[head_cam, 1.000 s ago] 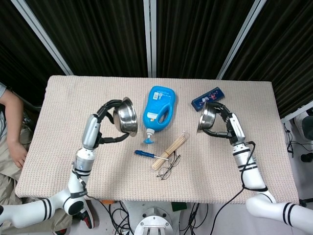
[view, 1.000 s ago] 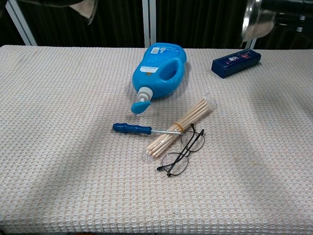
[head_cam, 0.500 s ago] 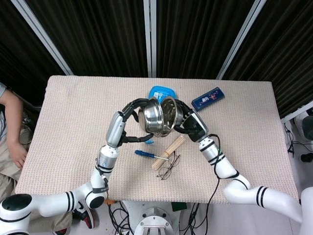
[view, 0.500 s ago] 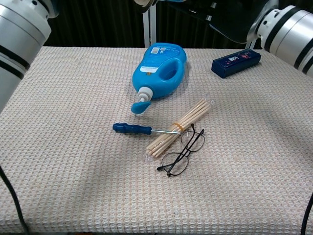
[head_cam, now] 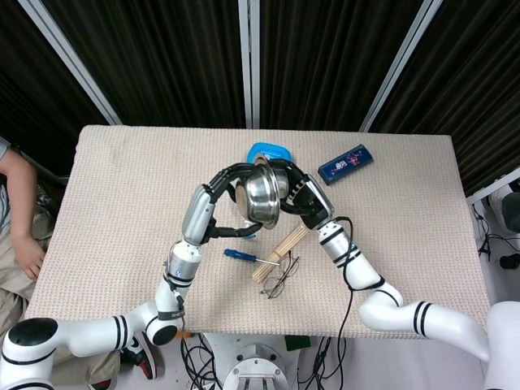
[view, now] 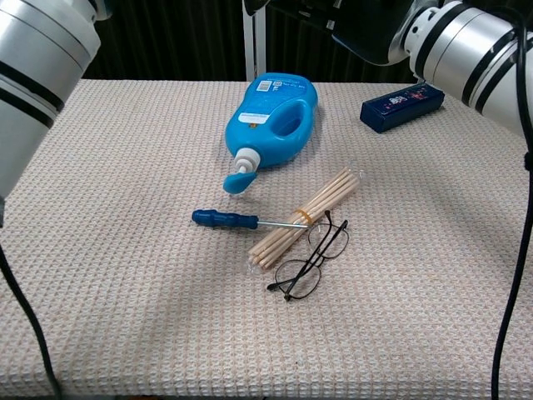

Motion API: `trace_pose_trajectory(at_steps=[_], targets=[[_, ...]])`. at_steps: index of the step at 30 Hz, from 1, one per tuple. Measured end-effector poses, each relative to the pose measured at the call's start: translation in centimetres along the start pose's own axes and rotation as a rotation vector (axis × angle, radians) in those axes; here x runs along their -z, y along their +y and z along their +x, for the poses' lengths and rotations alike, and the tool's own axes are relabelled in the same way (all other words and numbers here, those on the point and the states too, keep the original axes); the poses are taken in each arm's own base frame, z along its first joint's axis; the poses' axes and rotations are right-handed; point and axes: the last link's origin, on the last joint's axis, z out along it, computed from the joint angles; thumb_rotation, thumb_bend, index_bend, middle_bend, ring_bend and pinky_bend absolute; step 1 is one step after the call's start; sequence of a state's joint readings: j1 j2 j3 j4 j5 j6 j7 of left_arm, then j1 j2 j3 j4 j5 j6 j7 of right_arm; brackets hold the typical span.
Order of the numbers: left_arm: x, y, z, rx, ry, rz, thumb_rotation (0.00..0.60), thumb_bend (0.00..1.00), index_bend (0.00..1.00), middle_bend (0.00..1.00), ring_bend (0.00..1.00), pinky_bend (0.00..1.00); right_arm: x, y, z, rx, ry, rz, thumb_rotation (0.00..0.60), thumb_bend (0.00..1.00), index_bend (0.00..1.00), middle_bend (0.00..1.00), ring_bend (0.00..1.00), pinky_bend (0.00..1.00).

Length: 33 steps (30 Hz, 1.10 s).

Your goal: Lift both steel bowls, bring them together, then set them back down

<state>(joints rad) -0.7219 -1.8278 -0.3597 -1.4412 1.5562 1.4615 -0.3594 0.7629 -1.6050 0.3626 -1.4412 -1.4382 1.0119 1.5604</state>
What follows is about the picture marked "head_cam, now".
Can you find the blue handled screwdriver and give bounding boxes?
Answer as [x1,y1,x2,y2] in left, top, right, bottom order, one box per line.
[223,248,282,267]

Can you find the dark blue printed box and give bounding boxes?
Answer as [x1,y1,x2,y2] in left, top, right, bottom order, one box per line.
[317,144,375,187]

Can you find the white black machine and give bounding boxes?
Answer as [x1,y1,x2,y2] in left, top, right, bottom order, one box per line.
[486,178,520,241]

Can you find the grey shirt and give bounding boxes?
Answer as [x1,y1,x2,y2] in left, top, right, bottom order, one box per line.
[0,135,14,236]

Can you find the person's bare forearm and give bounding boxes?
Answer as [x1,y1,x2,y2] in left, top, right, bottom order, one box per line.
[0,137,40,245]

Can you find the black curtain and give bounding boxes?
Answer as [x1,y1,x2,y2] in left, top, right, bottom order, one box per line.
[258,0,428,132]
[368,0,520,197]
[0,0,111,176]
[41,0,249,129]

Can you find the thin black eyeglasses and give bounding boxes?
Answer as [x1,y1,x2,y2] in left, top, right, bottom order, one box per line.
[259,250,301,300]

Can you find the green box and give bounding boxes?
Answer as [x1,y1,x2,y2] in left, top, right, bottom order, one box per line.
[284,336,312,353]

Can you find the red black sneaker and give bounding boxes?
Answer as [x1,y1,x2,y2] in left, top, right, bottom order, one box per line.
[88,375,119,390]
[120,330,158,381]

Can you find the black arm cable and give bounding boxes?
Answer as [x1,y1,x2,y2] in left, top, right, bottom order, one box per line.
[335,216,386,339]

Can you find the bundle of wooden sticks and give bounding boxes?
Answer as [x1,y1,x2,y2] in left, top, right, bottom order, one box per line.
[251,225,310,283]

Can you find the blue detergent bottle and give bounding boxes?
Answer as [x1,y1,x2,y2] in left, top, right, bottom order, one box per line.
[243,141,294,241]

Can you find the white frame post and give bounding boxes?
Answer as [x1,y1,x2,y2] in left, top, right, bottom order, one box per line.
[466,165,520,206]
[358,0,444,133]
[18,0,124,127]
[237,0,262,131]

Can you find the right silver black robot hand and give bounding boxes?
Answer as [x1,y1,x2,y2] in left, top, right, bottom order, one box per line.
[278,160,336,231]

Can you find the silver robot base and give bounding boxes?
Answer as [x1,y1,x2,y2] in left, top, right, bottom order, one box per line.
[222,344,295,390]

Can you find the beige woven tablecloth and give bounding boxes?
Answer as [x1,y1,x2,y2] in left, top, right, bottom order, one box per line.
[24,124,495,342]

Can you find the person's bare hand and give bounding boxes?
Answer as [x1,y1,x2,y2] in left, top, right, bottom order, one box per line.
[15,234,46,282]

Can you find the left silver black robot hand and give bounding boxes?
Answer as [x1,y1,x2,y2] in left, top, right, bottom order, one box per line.
[180,161,263,247]

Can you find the black floor cables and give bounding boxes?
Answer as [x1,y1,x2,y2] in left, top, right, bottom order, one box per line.
[297,335,347,390]
[470,202,520,262]
[178,320,225,390]

